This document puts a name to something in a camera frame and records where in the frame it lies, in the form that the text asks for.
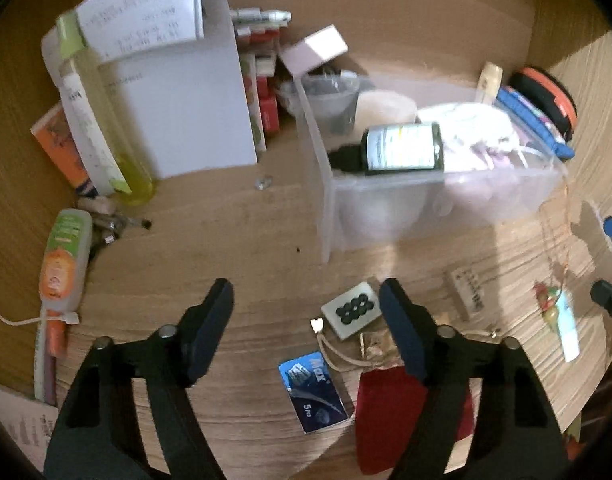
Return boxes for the beaded charm with tag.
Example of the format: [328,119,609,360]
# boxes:
[532,179,583,364]

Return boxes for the red velvet pouch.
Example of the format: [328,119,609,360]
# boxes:
[353,365,476,476]

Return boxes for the white drawstring cloth bag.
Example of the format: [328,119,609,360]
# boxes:
[417,102,520,174]

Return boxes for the blue Max staples box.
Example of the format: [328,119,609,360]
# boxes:
[278,351,349,434]

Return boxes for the dark green dropper bottle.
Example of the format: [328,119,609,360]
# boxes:
[327,122,445,174]

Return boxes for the cotton pad cylinder container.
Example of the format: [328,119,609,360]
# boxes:
[355,89,417,128]

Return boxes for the white round lidded jar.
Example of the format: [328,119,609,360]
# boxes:
[339,188,427,244]

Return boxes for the receipt paper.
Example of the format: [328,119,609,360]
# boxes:
[0,386,58,472]

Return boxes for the black orange zip case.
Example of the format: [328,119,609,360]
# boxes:
[509,65,578,141]

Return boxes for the blue colourful pencil case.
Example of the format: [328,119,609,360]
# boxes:
[497,86,575,160]

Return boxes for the orange green tube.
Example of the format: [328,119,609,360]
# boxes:
[38,207,94,314]

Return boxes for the cream lotion bottle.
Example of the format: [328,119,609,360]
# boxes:
[475,61,504,104]

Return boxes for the clear plastic storage bin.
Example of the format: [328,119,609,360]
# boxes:
[295,73,564,260]

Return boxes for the yellow-green spray bottle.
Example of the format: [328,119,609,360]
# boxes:
[56,10,155,205]

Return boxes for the small metal clip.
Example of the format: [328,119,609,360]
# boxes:
[254,176,273,191]

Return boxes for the orange booklet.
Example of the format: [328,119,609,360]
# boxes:
[30,103,97,197]

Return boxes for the white ceramic bowl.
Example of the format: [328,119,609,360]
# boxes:
[275,75,360,118]

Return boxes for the small white pink box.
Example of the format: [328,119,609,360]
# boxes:
[279,25,348,78]

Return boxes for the white folded paper sheet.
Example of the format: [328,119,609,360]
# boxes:
[76,0,257,179]

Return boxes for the stack of books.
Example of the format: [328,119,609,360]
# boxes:
[230,8,292,154]

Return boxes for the white cord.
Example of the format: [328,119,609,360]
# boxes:
[0,294,81,328]

